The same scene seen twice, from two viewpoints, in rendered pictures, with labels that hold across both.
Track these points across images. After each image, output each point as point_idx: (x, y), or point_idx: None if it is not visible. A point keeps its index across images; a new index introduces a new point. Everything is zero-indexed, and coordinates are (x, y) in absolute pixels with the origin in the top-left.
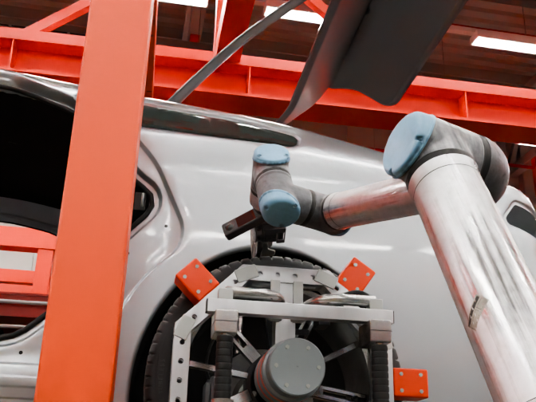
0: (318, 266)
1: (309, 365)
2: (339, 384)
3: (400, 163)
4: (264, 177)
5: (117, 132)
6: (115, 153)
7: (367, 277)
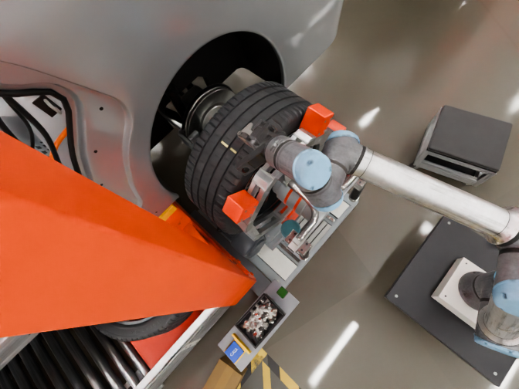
0: (290, 120)
1: None
2: (222, 46)
3: (513, 314)
4: (317, 196)
5: (177, 278)
6: (188, 279)
7: (330, 120)
